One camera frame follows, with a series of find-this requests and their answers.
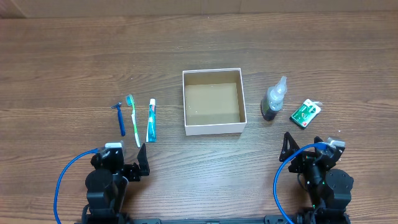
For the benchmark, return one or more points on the green soap packet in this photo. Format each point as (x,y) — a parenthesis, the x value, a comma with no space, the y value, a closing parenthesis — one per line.
(306,113)

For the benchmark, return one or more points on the white cardboard box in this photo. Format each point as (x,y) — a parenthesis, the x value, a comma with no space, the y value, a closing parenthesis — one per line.
(213,101)

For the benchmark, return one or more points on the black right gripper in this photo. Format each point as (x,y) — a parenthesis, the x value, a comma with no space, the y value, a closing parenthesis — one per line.
(300,160)

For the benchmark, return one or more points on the blue disposable razor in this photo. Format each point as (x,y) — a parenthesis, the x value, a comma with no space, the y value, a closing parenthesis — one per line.
(120,117)

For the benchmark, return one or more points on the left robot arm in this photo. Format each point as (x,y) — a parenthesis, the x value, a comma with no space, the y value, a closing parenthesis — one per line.
(107,184)

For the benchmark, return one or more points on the green toothbrush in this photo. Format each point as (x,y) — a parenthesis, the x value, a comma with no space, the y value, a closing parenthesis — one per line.
(130,102)

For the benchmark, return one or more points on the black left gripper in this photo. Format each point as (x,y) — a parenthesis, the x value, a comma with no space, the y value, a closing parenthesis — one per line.
(134,168)

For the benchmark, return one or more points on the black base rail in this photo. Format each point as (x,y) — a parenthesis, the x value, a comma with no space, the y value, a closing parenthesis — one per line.
(268,219)

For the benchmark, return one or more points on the teal toothpaste tube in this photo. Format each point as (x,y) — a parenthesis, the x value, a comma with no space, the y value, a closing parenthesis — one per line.
(151,129)

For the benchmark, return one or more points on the clear dark liquid bottle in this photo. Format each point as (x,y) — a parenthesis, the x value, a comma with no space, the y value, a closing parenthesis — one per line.
(272,101)

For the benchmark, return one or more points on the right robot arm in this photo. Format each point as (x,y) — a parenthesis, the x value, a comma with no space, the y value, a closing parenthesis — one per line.
(329,188)

